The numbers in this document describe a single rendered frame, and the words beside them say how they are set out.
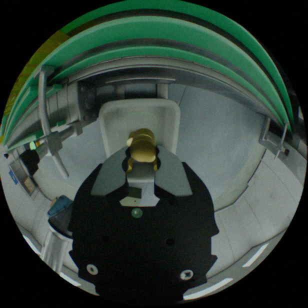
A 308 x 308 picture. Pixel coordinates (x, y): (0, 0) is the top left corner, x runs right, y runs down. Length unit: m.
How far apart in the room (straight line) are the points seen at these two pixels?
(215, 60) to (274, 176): 3.53
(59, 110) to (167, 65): 0.22
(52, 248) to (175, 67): 0.54
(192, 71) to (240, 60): 0.08
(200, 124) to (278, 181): 3.43
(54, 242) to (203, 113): 0.64
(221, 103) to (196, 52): 0.26
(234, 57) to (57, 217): 0.49
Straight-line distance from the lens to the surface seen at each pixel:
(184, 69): 0.18
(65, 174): 0.17
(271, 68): 0.31
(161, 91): 0.28
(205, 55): 0.16
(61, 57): 0.15
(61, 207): 0.35
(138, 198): 0.43
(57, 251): 0.42
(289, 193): 3.63
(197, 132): 0.34
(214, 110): 0.36
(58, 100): 0.24
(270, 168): 3.62
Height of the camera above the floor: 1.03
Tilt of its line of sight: 60 degrees down
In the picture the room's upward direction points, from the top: 174 degrees clockwise
